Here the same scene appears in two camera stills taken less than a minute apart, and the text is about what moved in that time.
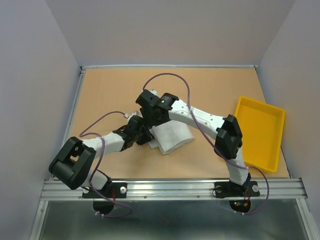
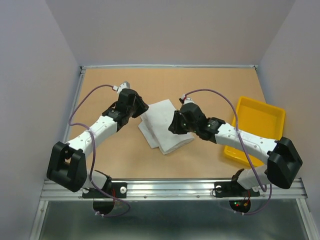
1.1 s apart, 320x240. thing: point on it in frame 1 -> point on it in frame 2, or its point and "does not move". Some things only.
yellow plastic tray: x=261 y=127 does not move
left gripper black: x=148 y=136 -> x=143 y=107
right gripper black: x=149 y=121 -> x=174 y=126
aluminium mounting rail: x=172 y=189 does not move
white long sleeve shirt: x=170 y=136 does not move
